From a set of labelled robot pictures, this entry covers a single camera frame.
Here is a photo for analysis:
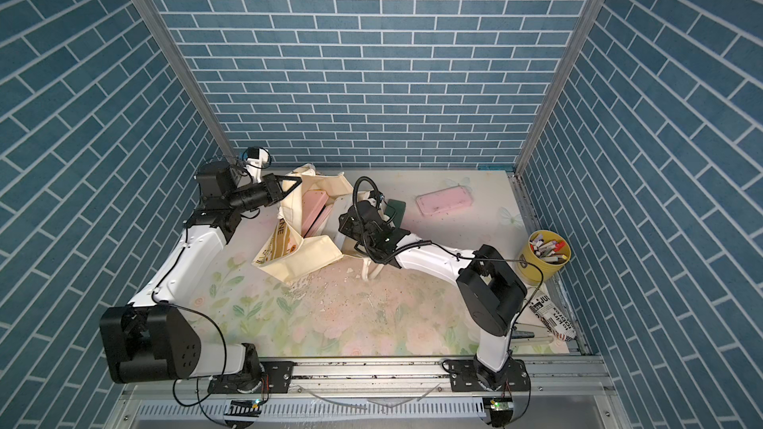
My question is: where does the aluminium front rail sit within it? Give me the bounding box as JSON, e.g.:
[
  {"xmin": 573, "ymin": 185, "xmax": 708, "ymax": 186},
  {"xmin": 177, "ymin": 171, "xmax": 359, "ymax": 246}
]
[{"xmin": 105, "ymin": 356, "xmax": 630, "ymax": 428}]

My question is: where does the cream canvas tote bag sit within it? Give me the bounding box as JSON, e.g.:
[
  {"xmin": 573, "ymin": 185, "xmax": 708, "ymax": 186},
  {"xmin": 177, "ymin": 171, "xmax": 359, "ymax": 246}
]
[{"xmin": 254, "ymin": 164, "xmax": 353, "ymax": 284}]

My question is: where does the white printed packet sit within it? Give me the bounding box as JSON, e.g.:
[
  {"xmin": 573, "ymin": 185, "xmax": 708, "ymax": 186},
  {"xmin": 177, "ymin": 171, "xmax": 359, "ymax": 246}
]
[{"xmin": 530, "ymin": 293, "xmax": 577, "ymax": 342}]

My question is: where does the dark green pencil case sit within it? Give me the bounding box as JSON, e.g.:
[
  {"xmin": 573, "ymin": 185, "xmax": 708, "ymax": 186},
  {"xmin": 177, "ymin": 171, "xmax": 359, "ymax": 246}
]
[{"xmin": 383, "ymin": 200, "xmax": 407, "ymax": 228}]

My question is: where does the yellow pen holder cup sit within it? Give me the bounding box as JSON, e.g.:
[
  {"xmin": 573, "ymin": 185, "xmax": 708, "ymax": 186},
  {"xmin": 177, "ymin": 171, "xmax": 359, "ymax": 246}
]
[{"xmin": 519, "ymin": 230, "xmax": 571, "ymax": 284}]

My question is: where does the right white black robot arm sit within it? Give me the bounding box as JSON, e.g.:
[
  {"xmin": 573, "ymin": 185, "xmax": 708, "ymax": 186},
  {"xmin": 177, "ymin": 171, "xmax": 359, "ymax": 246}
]
[{"xmin": 339, "ymin": 201, "xmax": 528, "ymax": 389}]

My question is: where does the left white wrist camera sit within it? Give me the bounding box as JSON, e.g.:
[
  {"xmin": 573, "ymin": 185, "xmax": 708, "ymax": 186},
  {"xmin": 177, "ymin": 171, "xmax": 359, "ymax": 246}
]
[{"xmin": 240, "ymin": 147, "xmax": 271, "ymax": 184}]

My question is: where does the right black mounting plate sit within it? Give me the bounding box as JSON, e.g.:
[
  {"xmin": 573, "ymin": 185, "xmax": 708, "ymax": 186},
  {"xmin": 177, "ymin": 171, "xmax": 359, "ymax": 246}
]
[{"xmin": 441, "ymin": 357, "xmax": 532, "ymax": 392}]

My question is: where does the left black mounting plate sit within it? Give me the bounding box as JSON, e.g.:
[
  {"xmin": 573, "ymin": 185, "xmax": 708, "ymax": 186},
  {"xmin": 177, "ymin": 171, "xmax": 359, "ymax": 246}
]
[{"xmin": 208, "ymin": 361, "xmax": 295, "ymax": 395}]

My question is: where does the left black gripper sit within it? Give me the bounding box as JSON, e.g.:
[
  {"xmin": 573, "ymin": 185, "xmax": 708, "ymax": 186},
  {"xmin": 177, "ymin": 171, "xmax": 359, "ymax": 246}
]
[{"xmin": 227, "ymin": 176, "xmax": 301, "ymax": 216}]

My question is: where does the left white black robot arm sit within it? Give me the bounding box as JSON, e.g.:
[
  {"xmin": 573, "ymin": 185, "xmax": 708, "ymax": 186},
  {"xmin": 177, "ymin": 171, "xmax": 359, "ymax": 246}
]
[{"xmin": 99, "ymin": 162, "xmax": 302, "ymax": 393}]

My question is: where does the pink pencil case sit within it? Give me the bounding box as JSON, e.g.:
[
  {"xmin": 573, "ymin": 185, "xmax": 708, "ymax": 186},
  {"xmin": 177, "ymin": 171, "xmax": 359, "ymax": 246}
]
[{"xmin": 415, "ymin": 186, "xmax": 474, "ymax": 216}]

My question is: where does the black mounting plate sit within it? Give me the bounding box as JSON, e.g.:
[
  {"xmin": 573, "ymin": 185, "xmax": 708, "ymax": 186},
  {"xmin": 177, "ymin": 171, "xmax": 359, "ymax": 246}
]
[
  {"xmin": 441, "ymin": 357, "xmax": 532, "ymax": 392},
  {"xmin": 208, "ymin": 361, "xmax": 295, "ymax": 395}
]

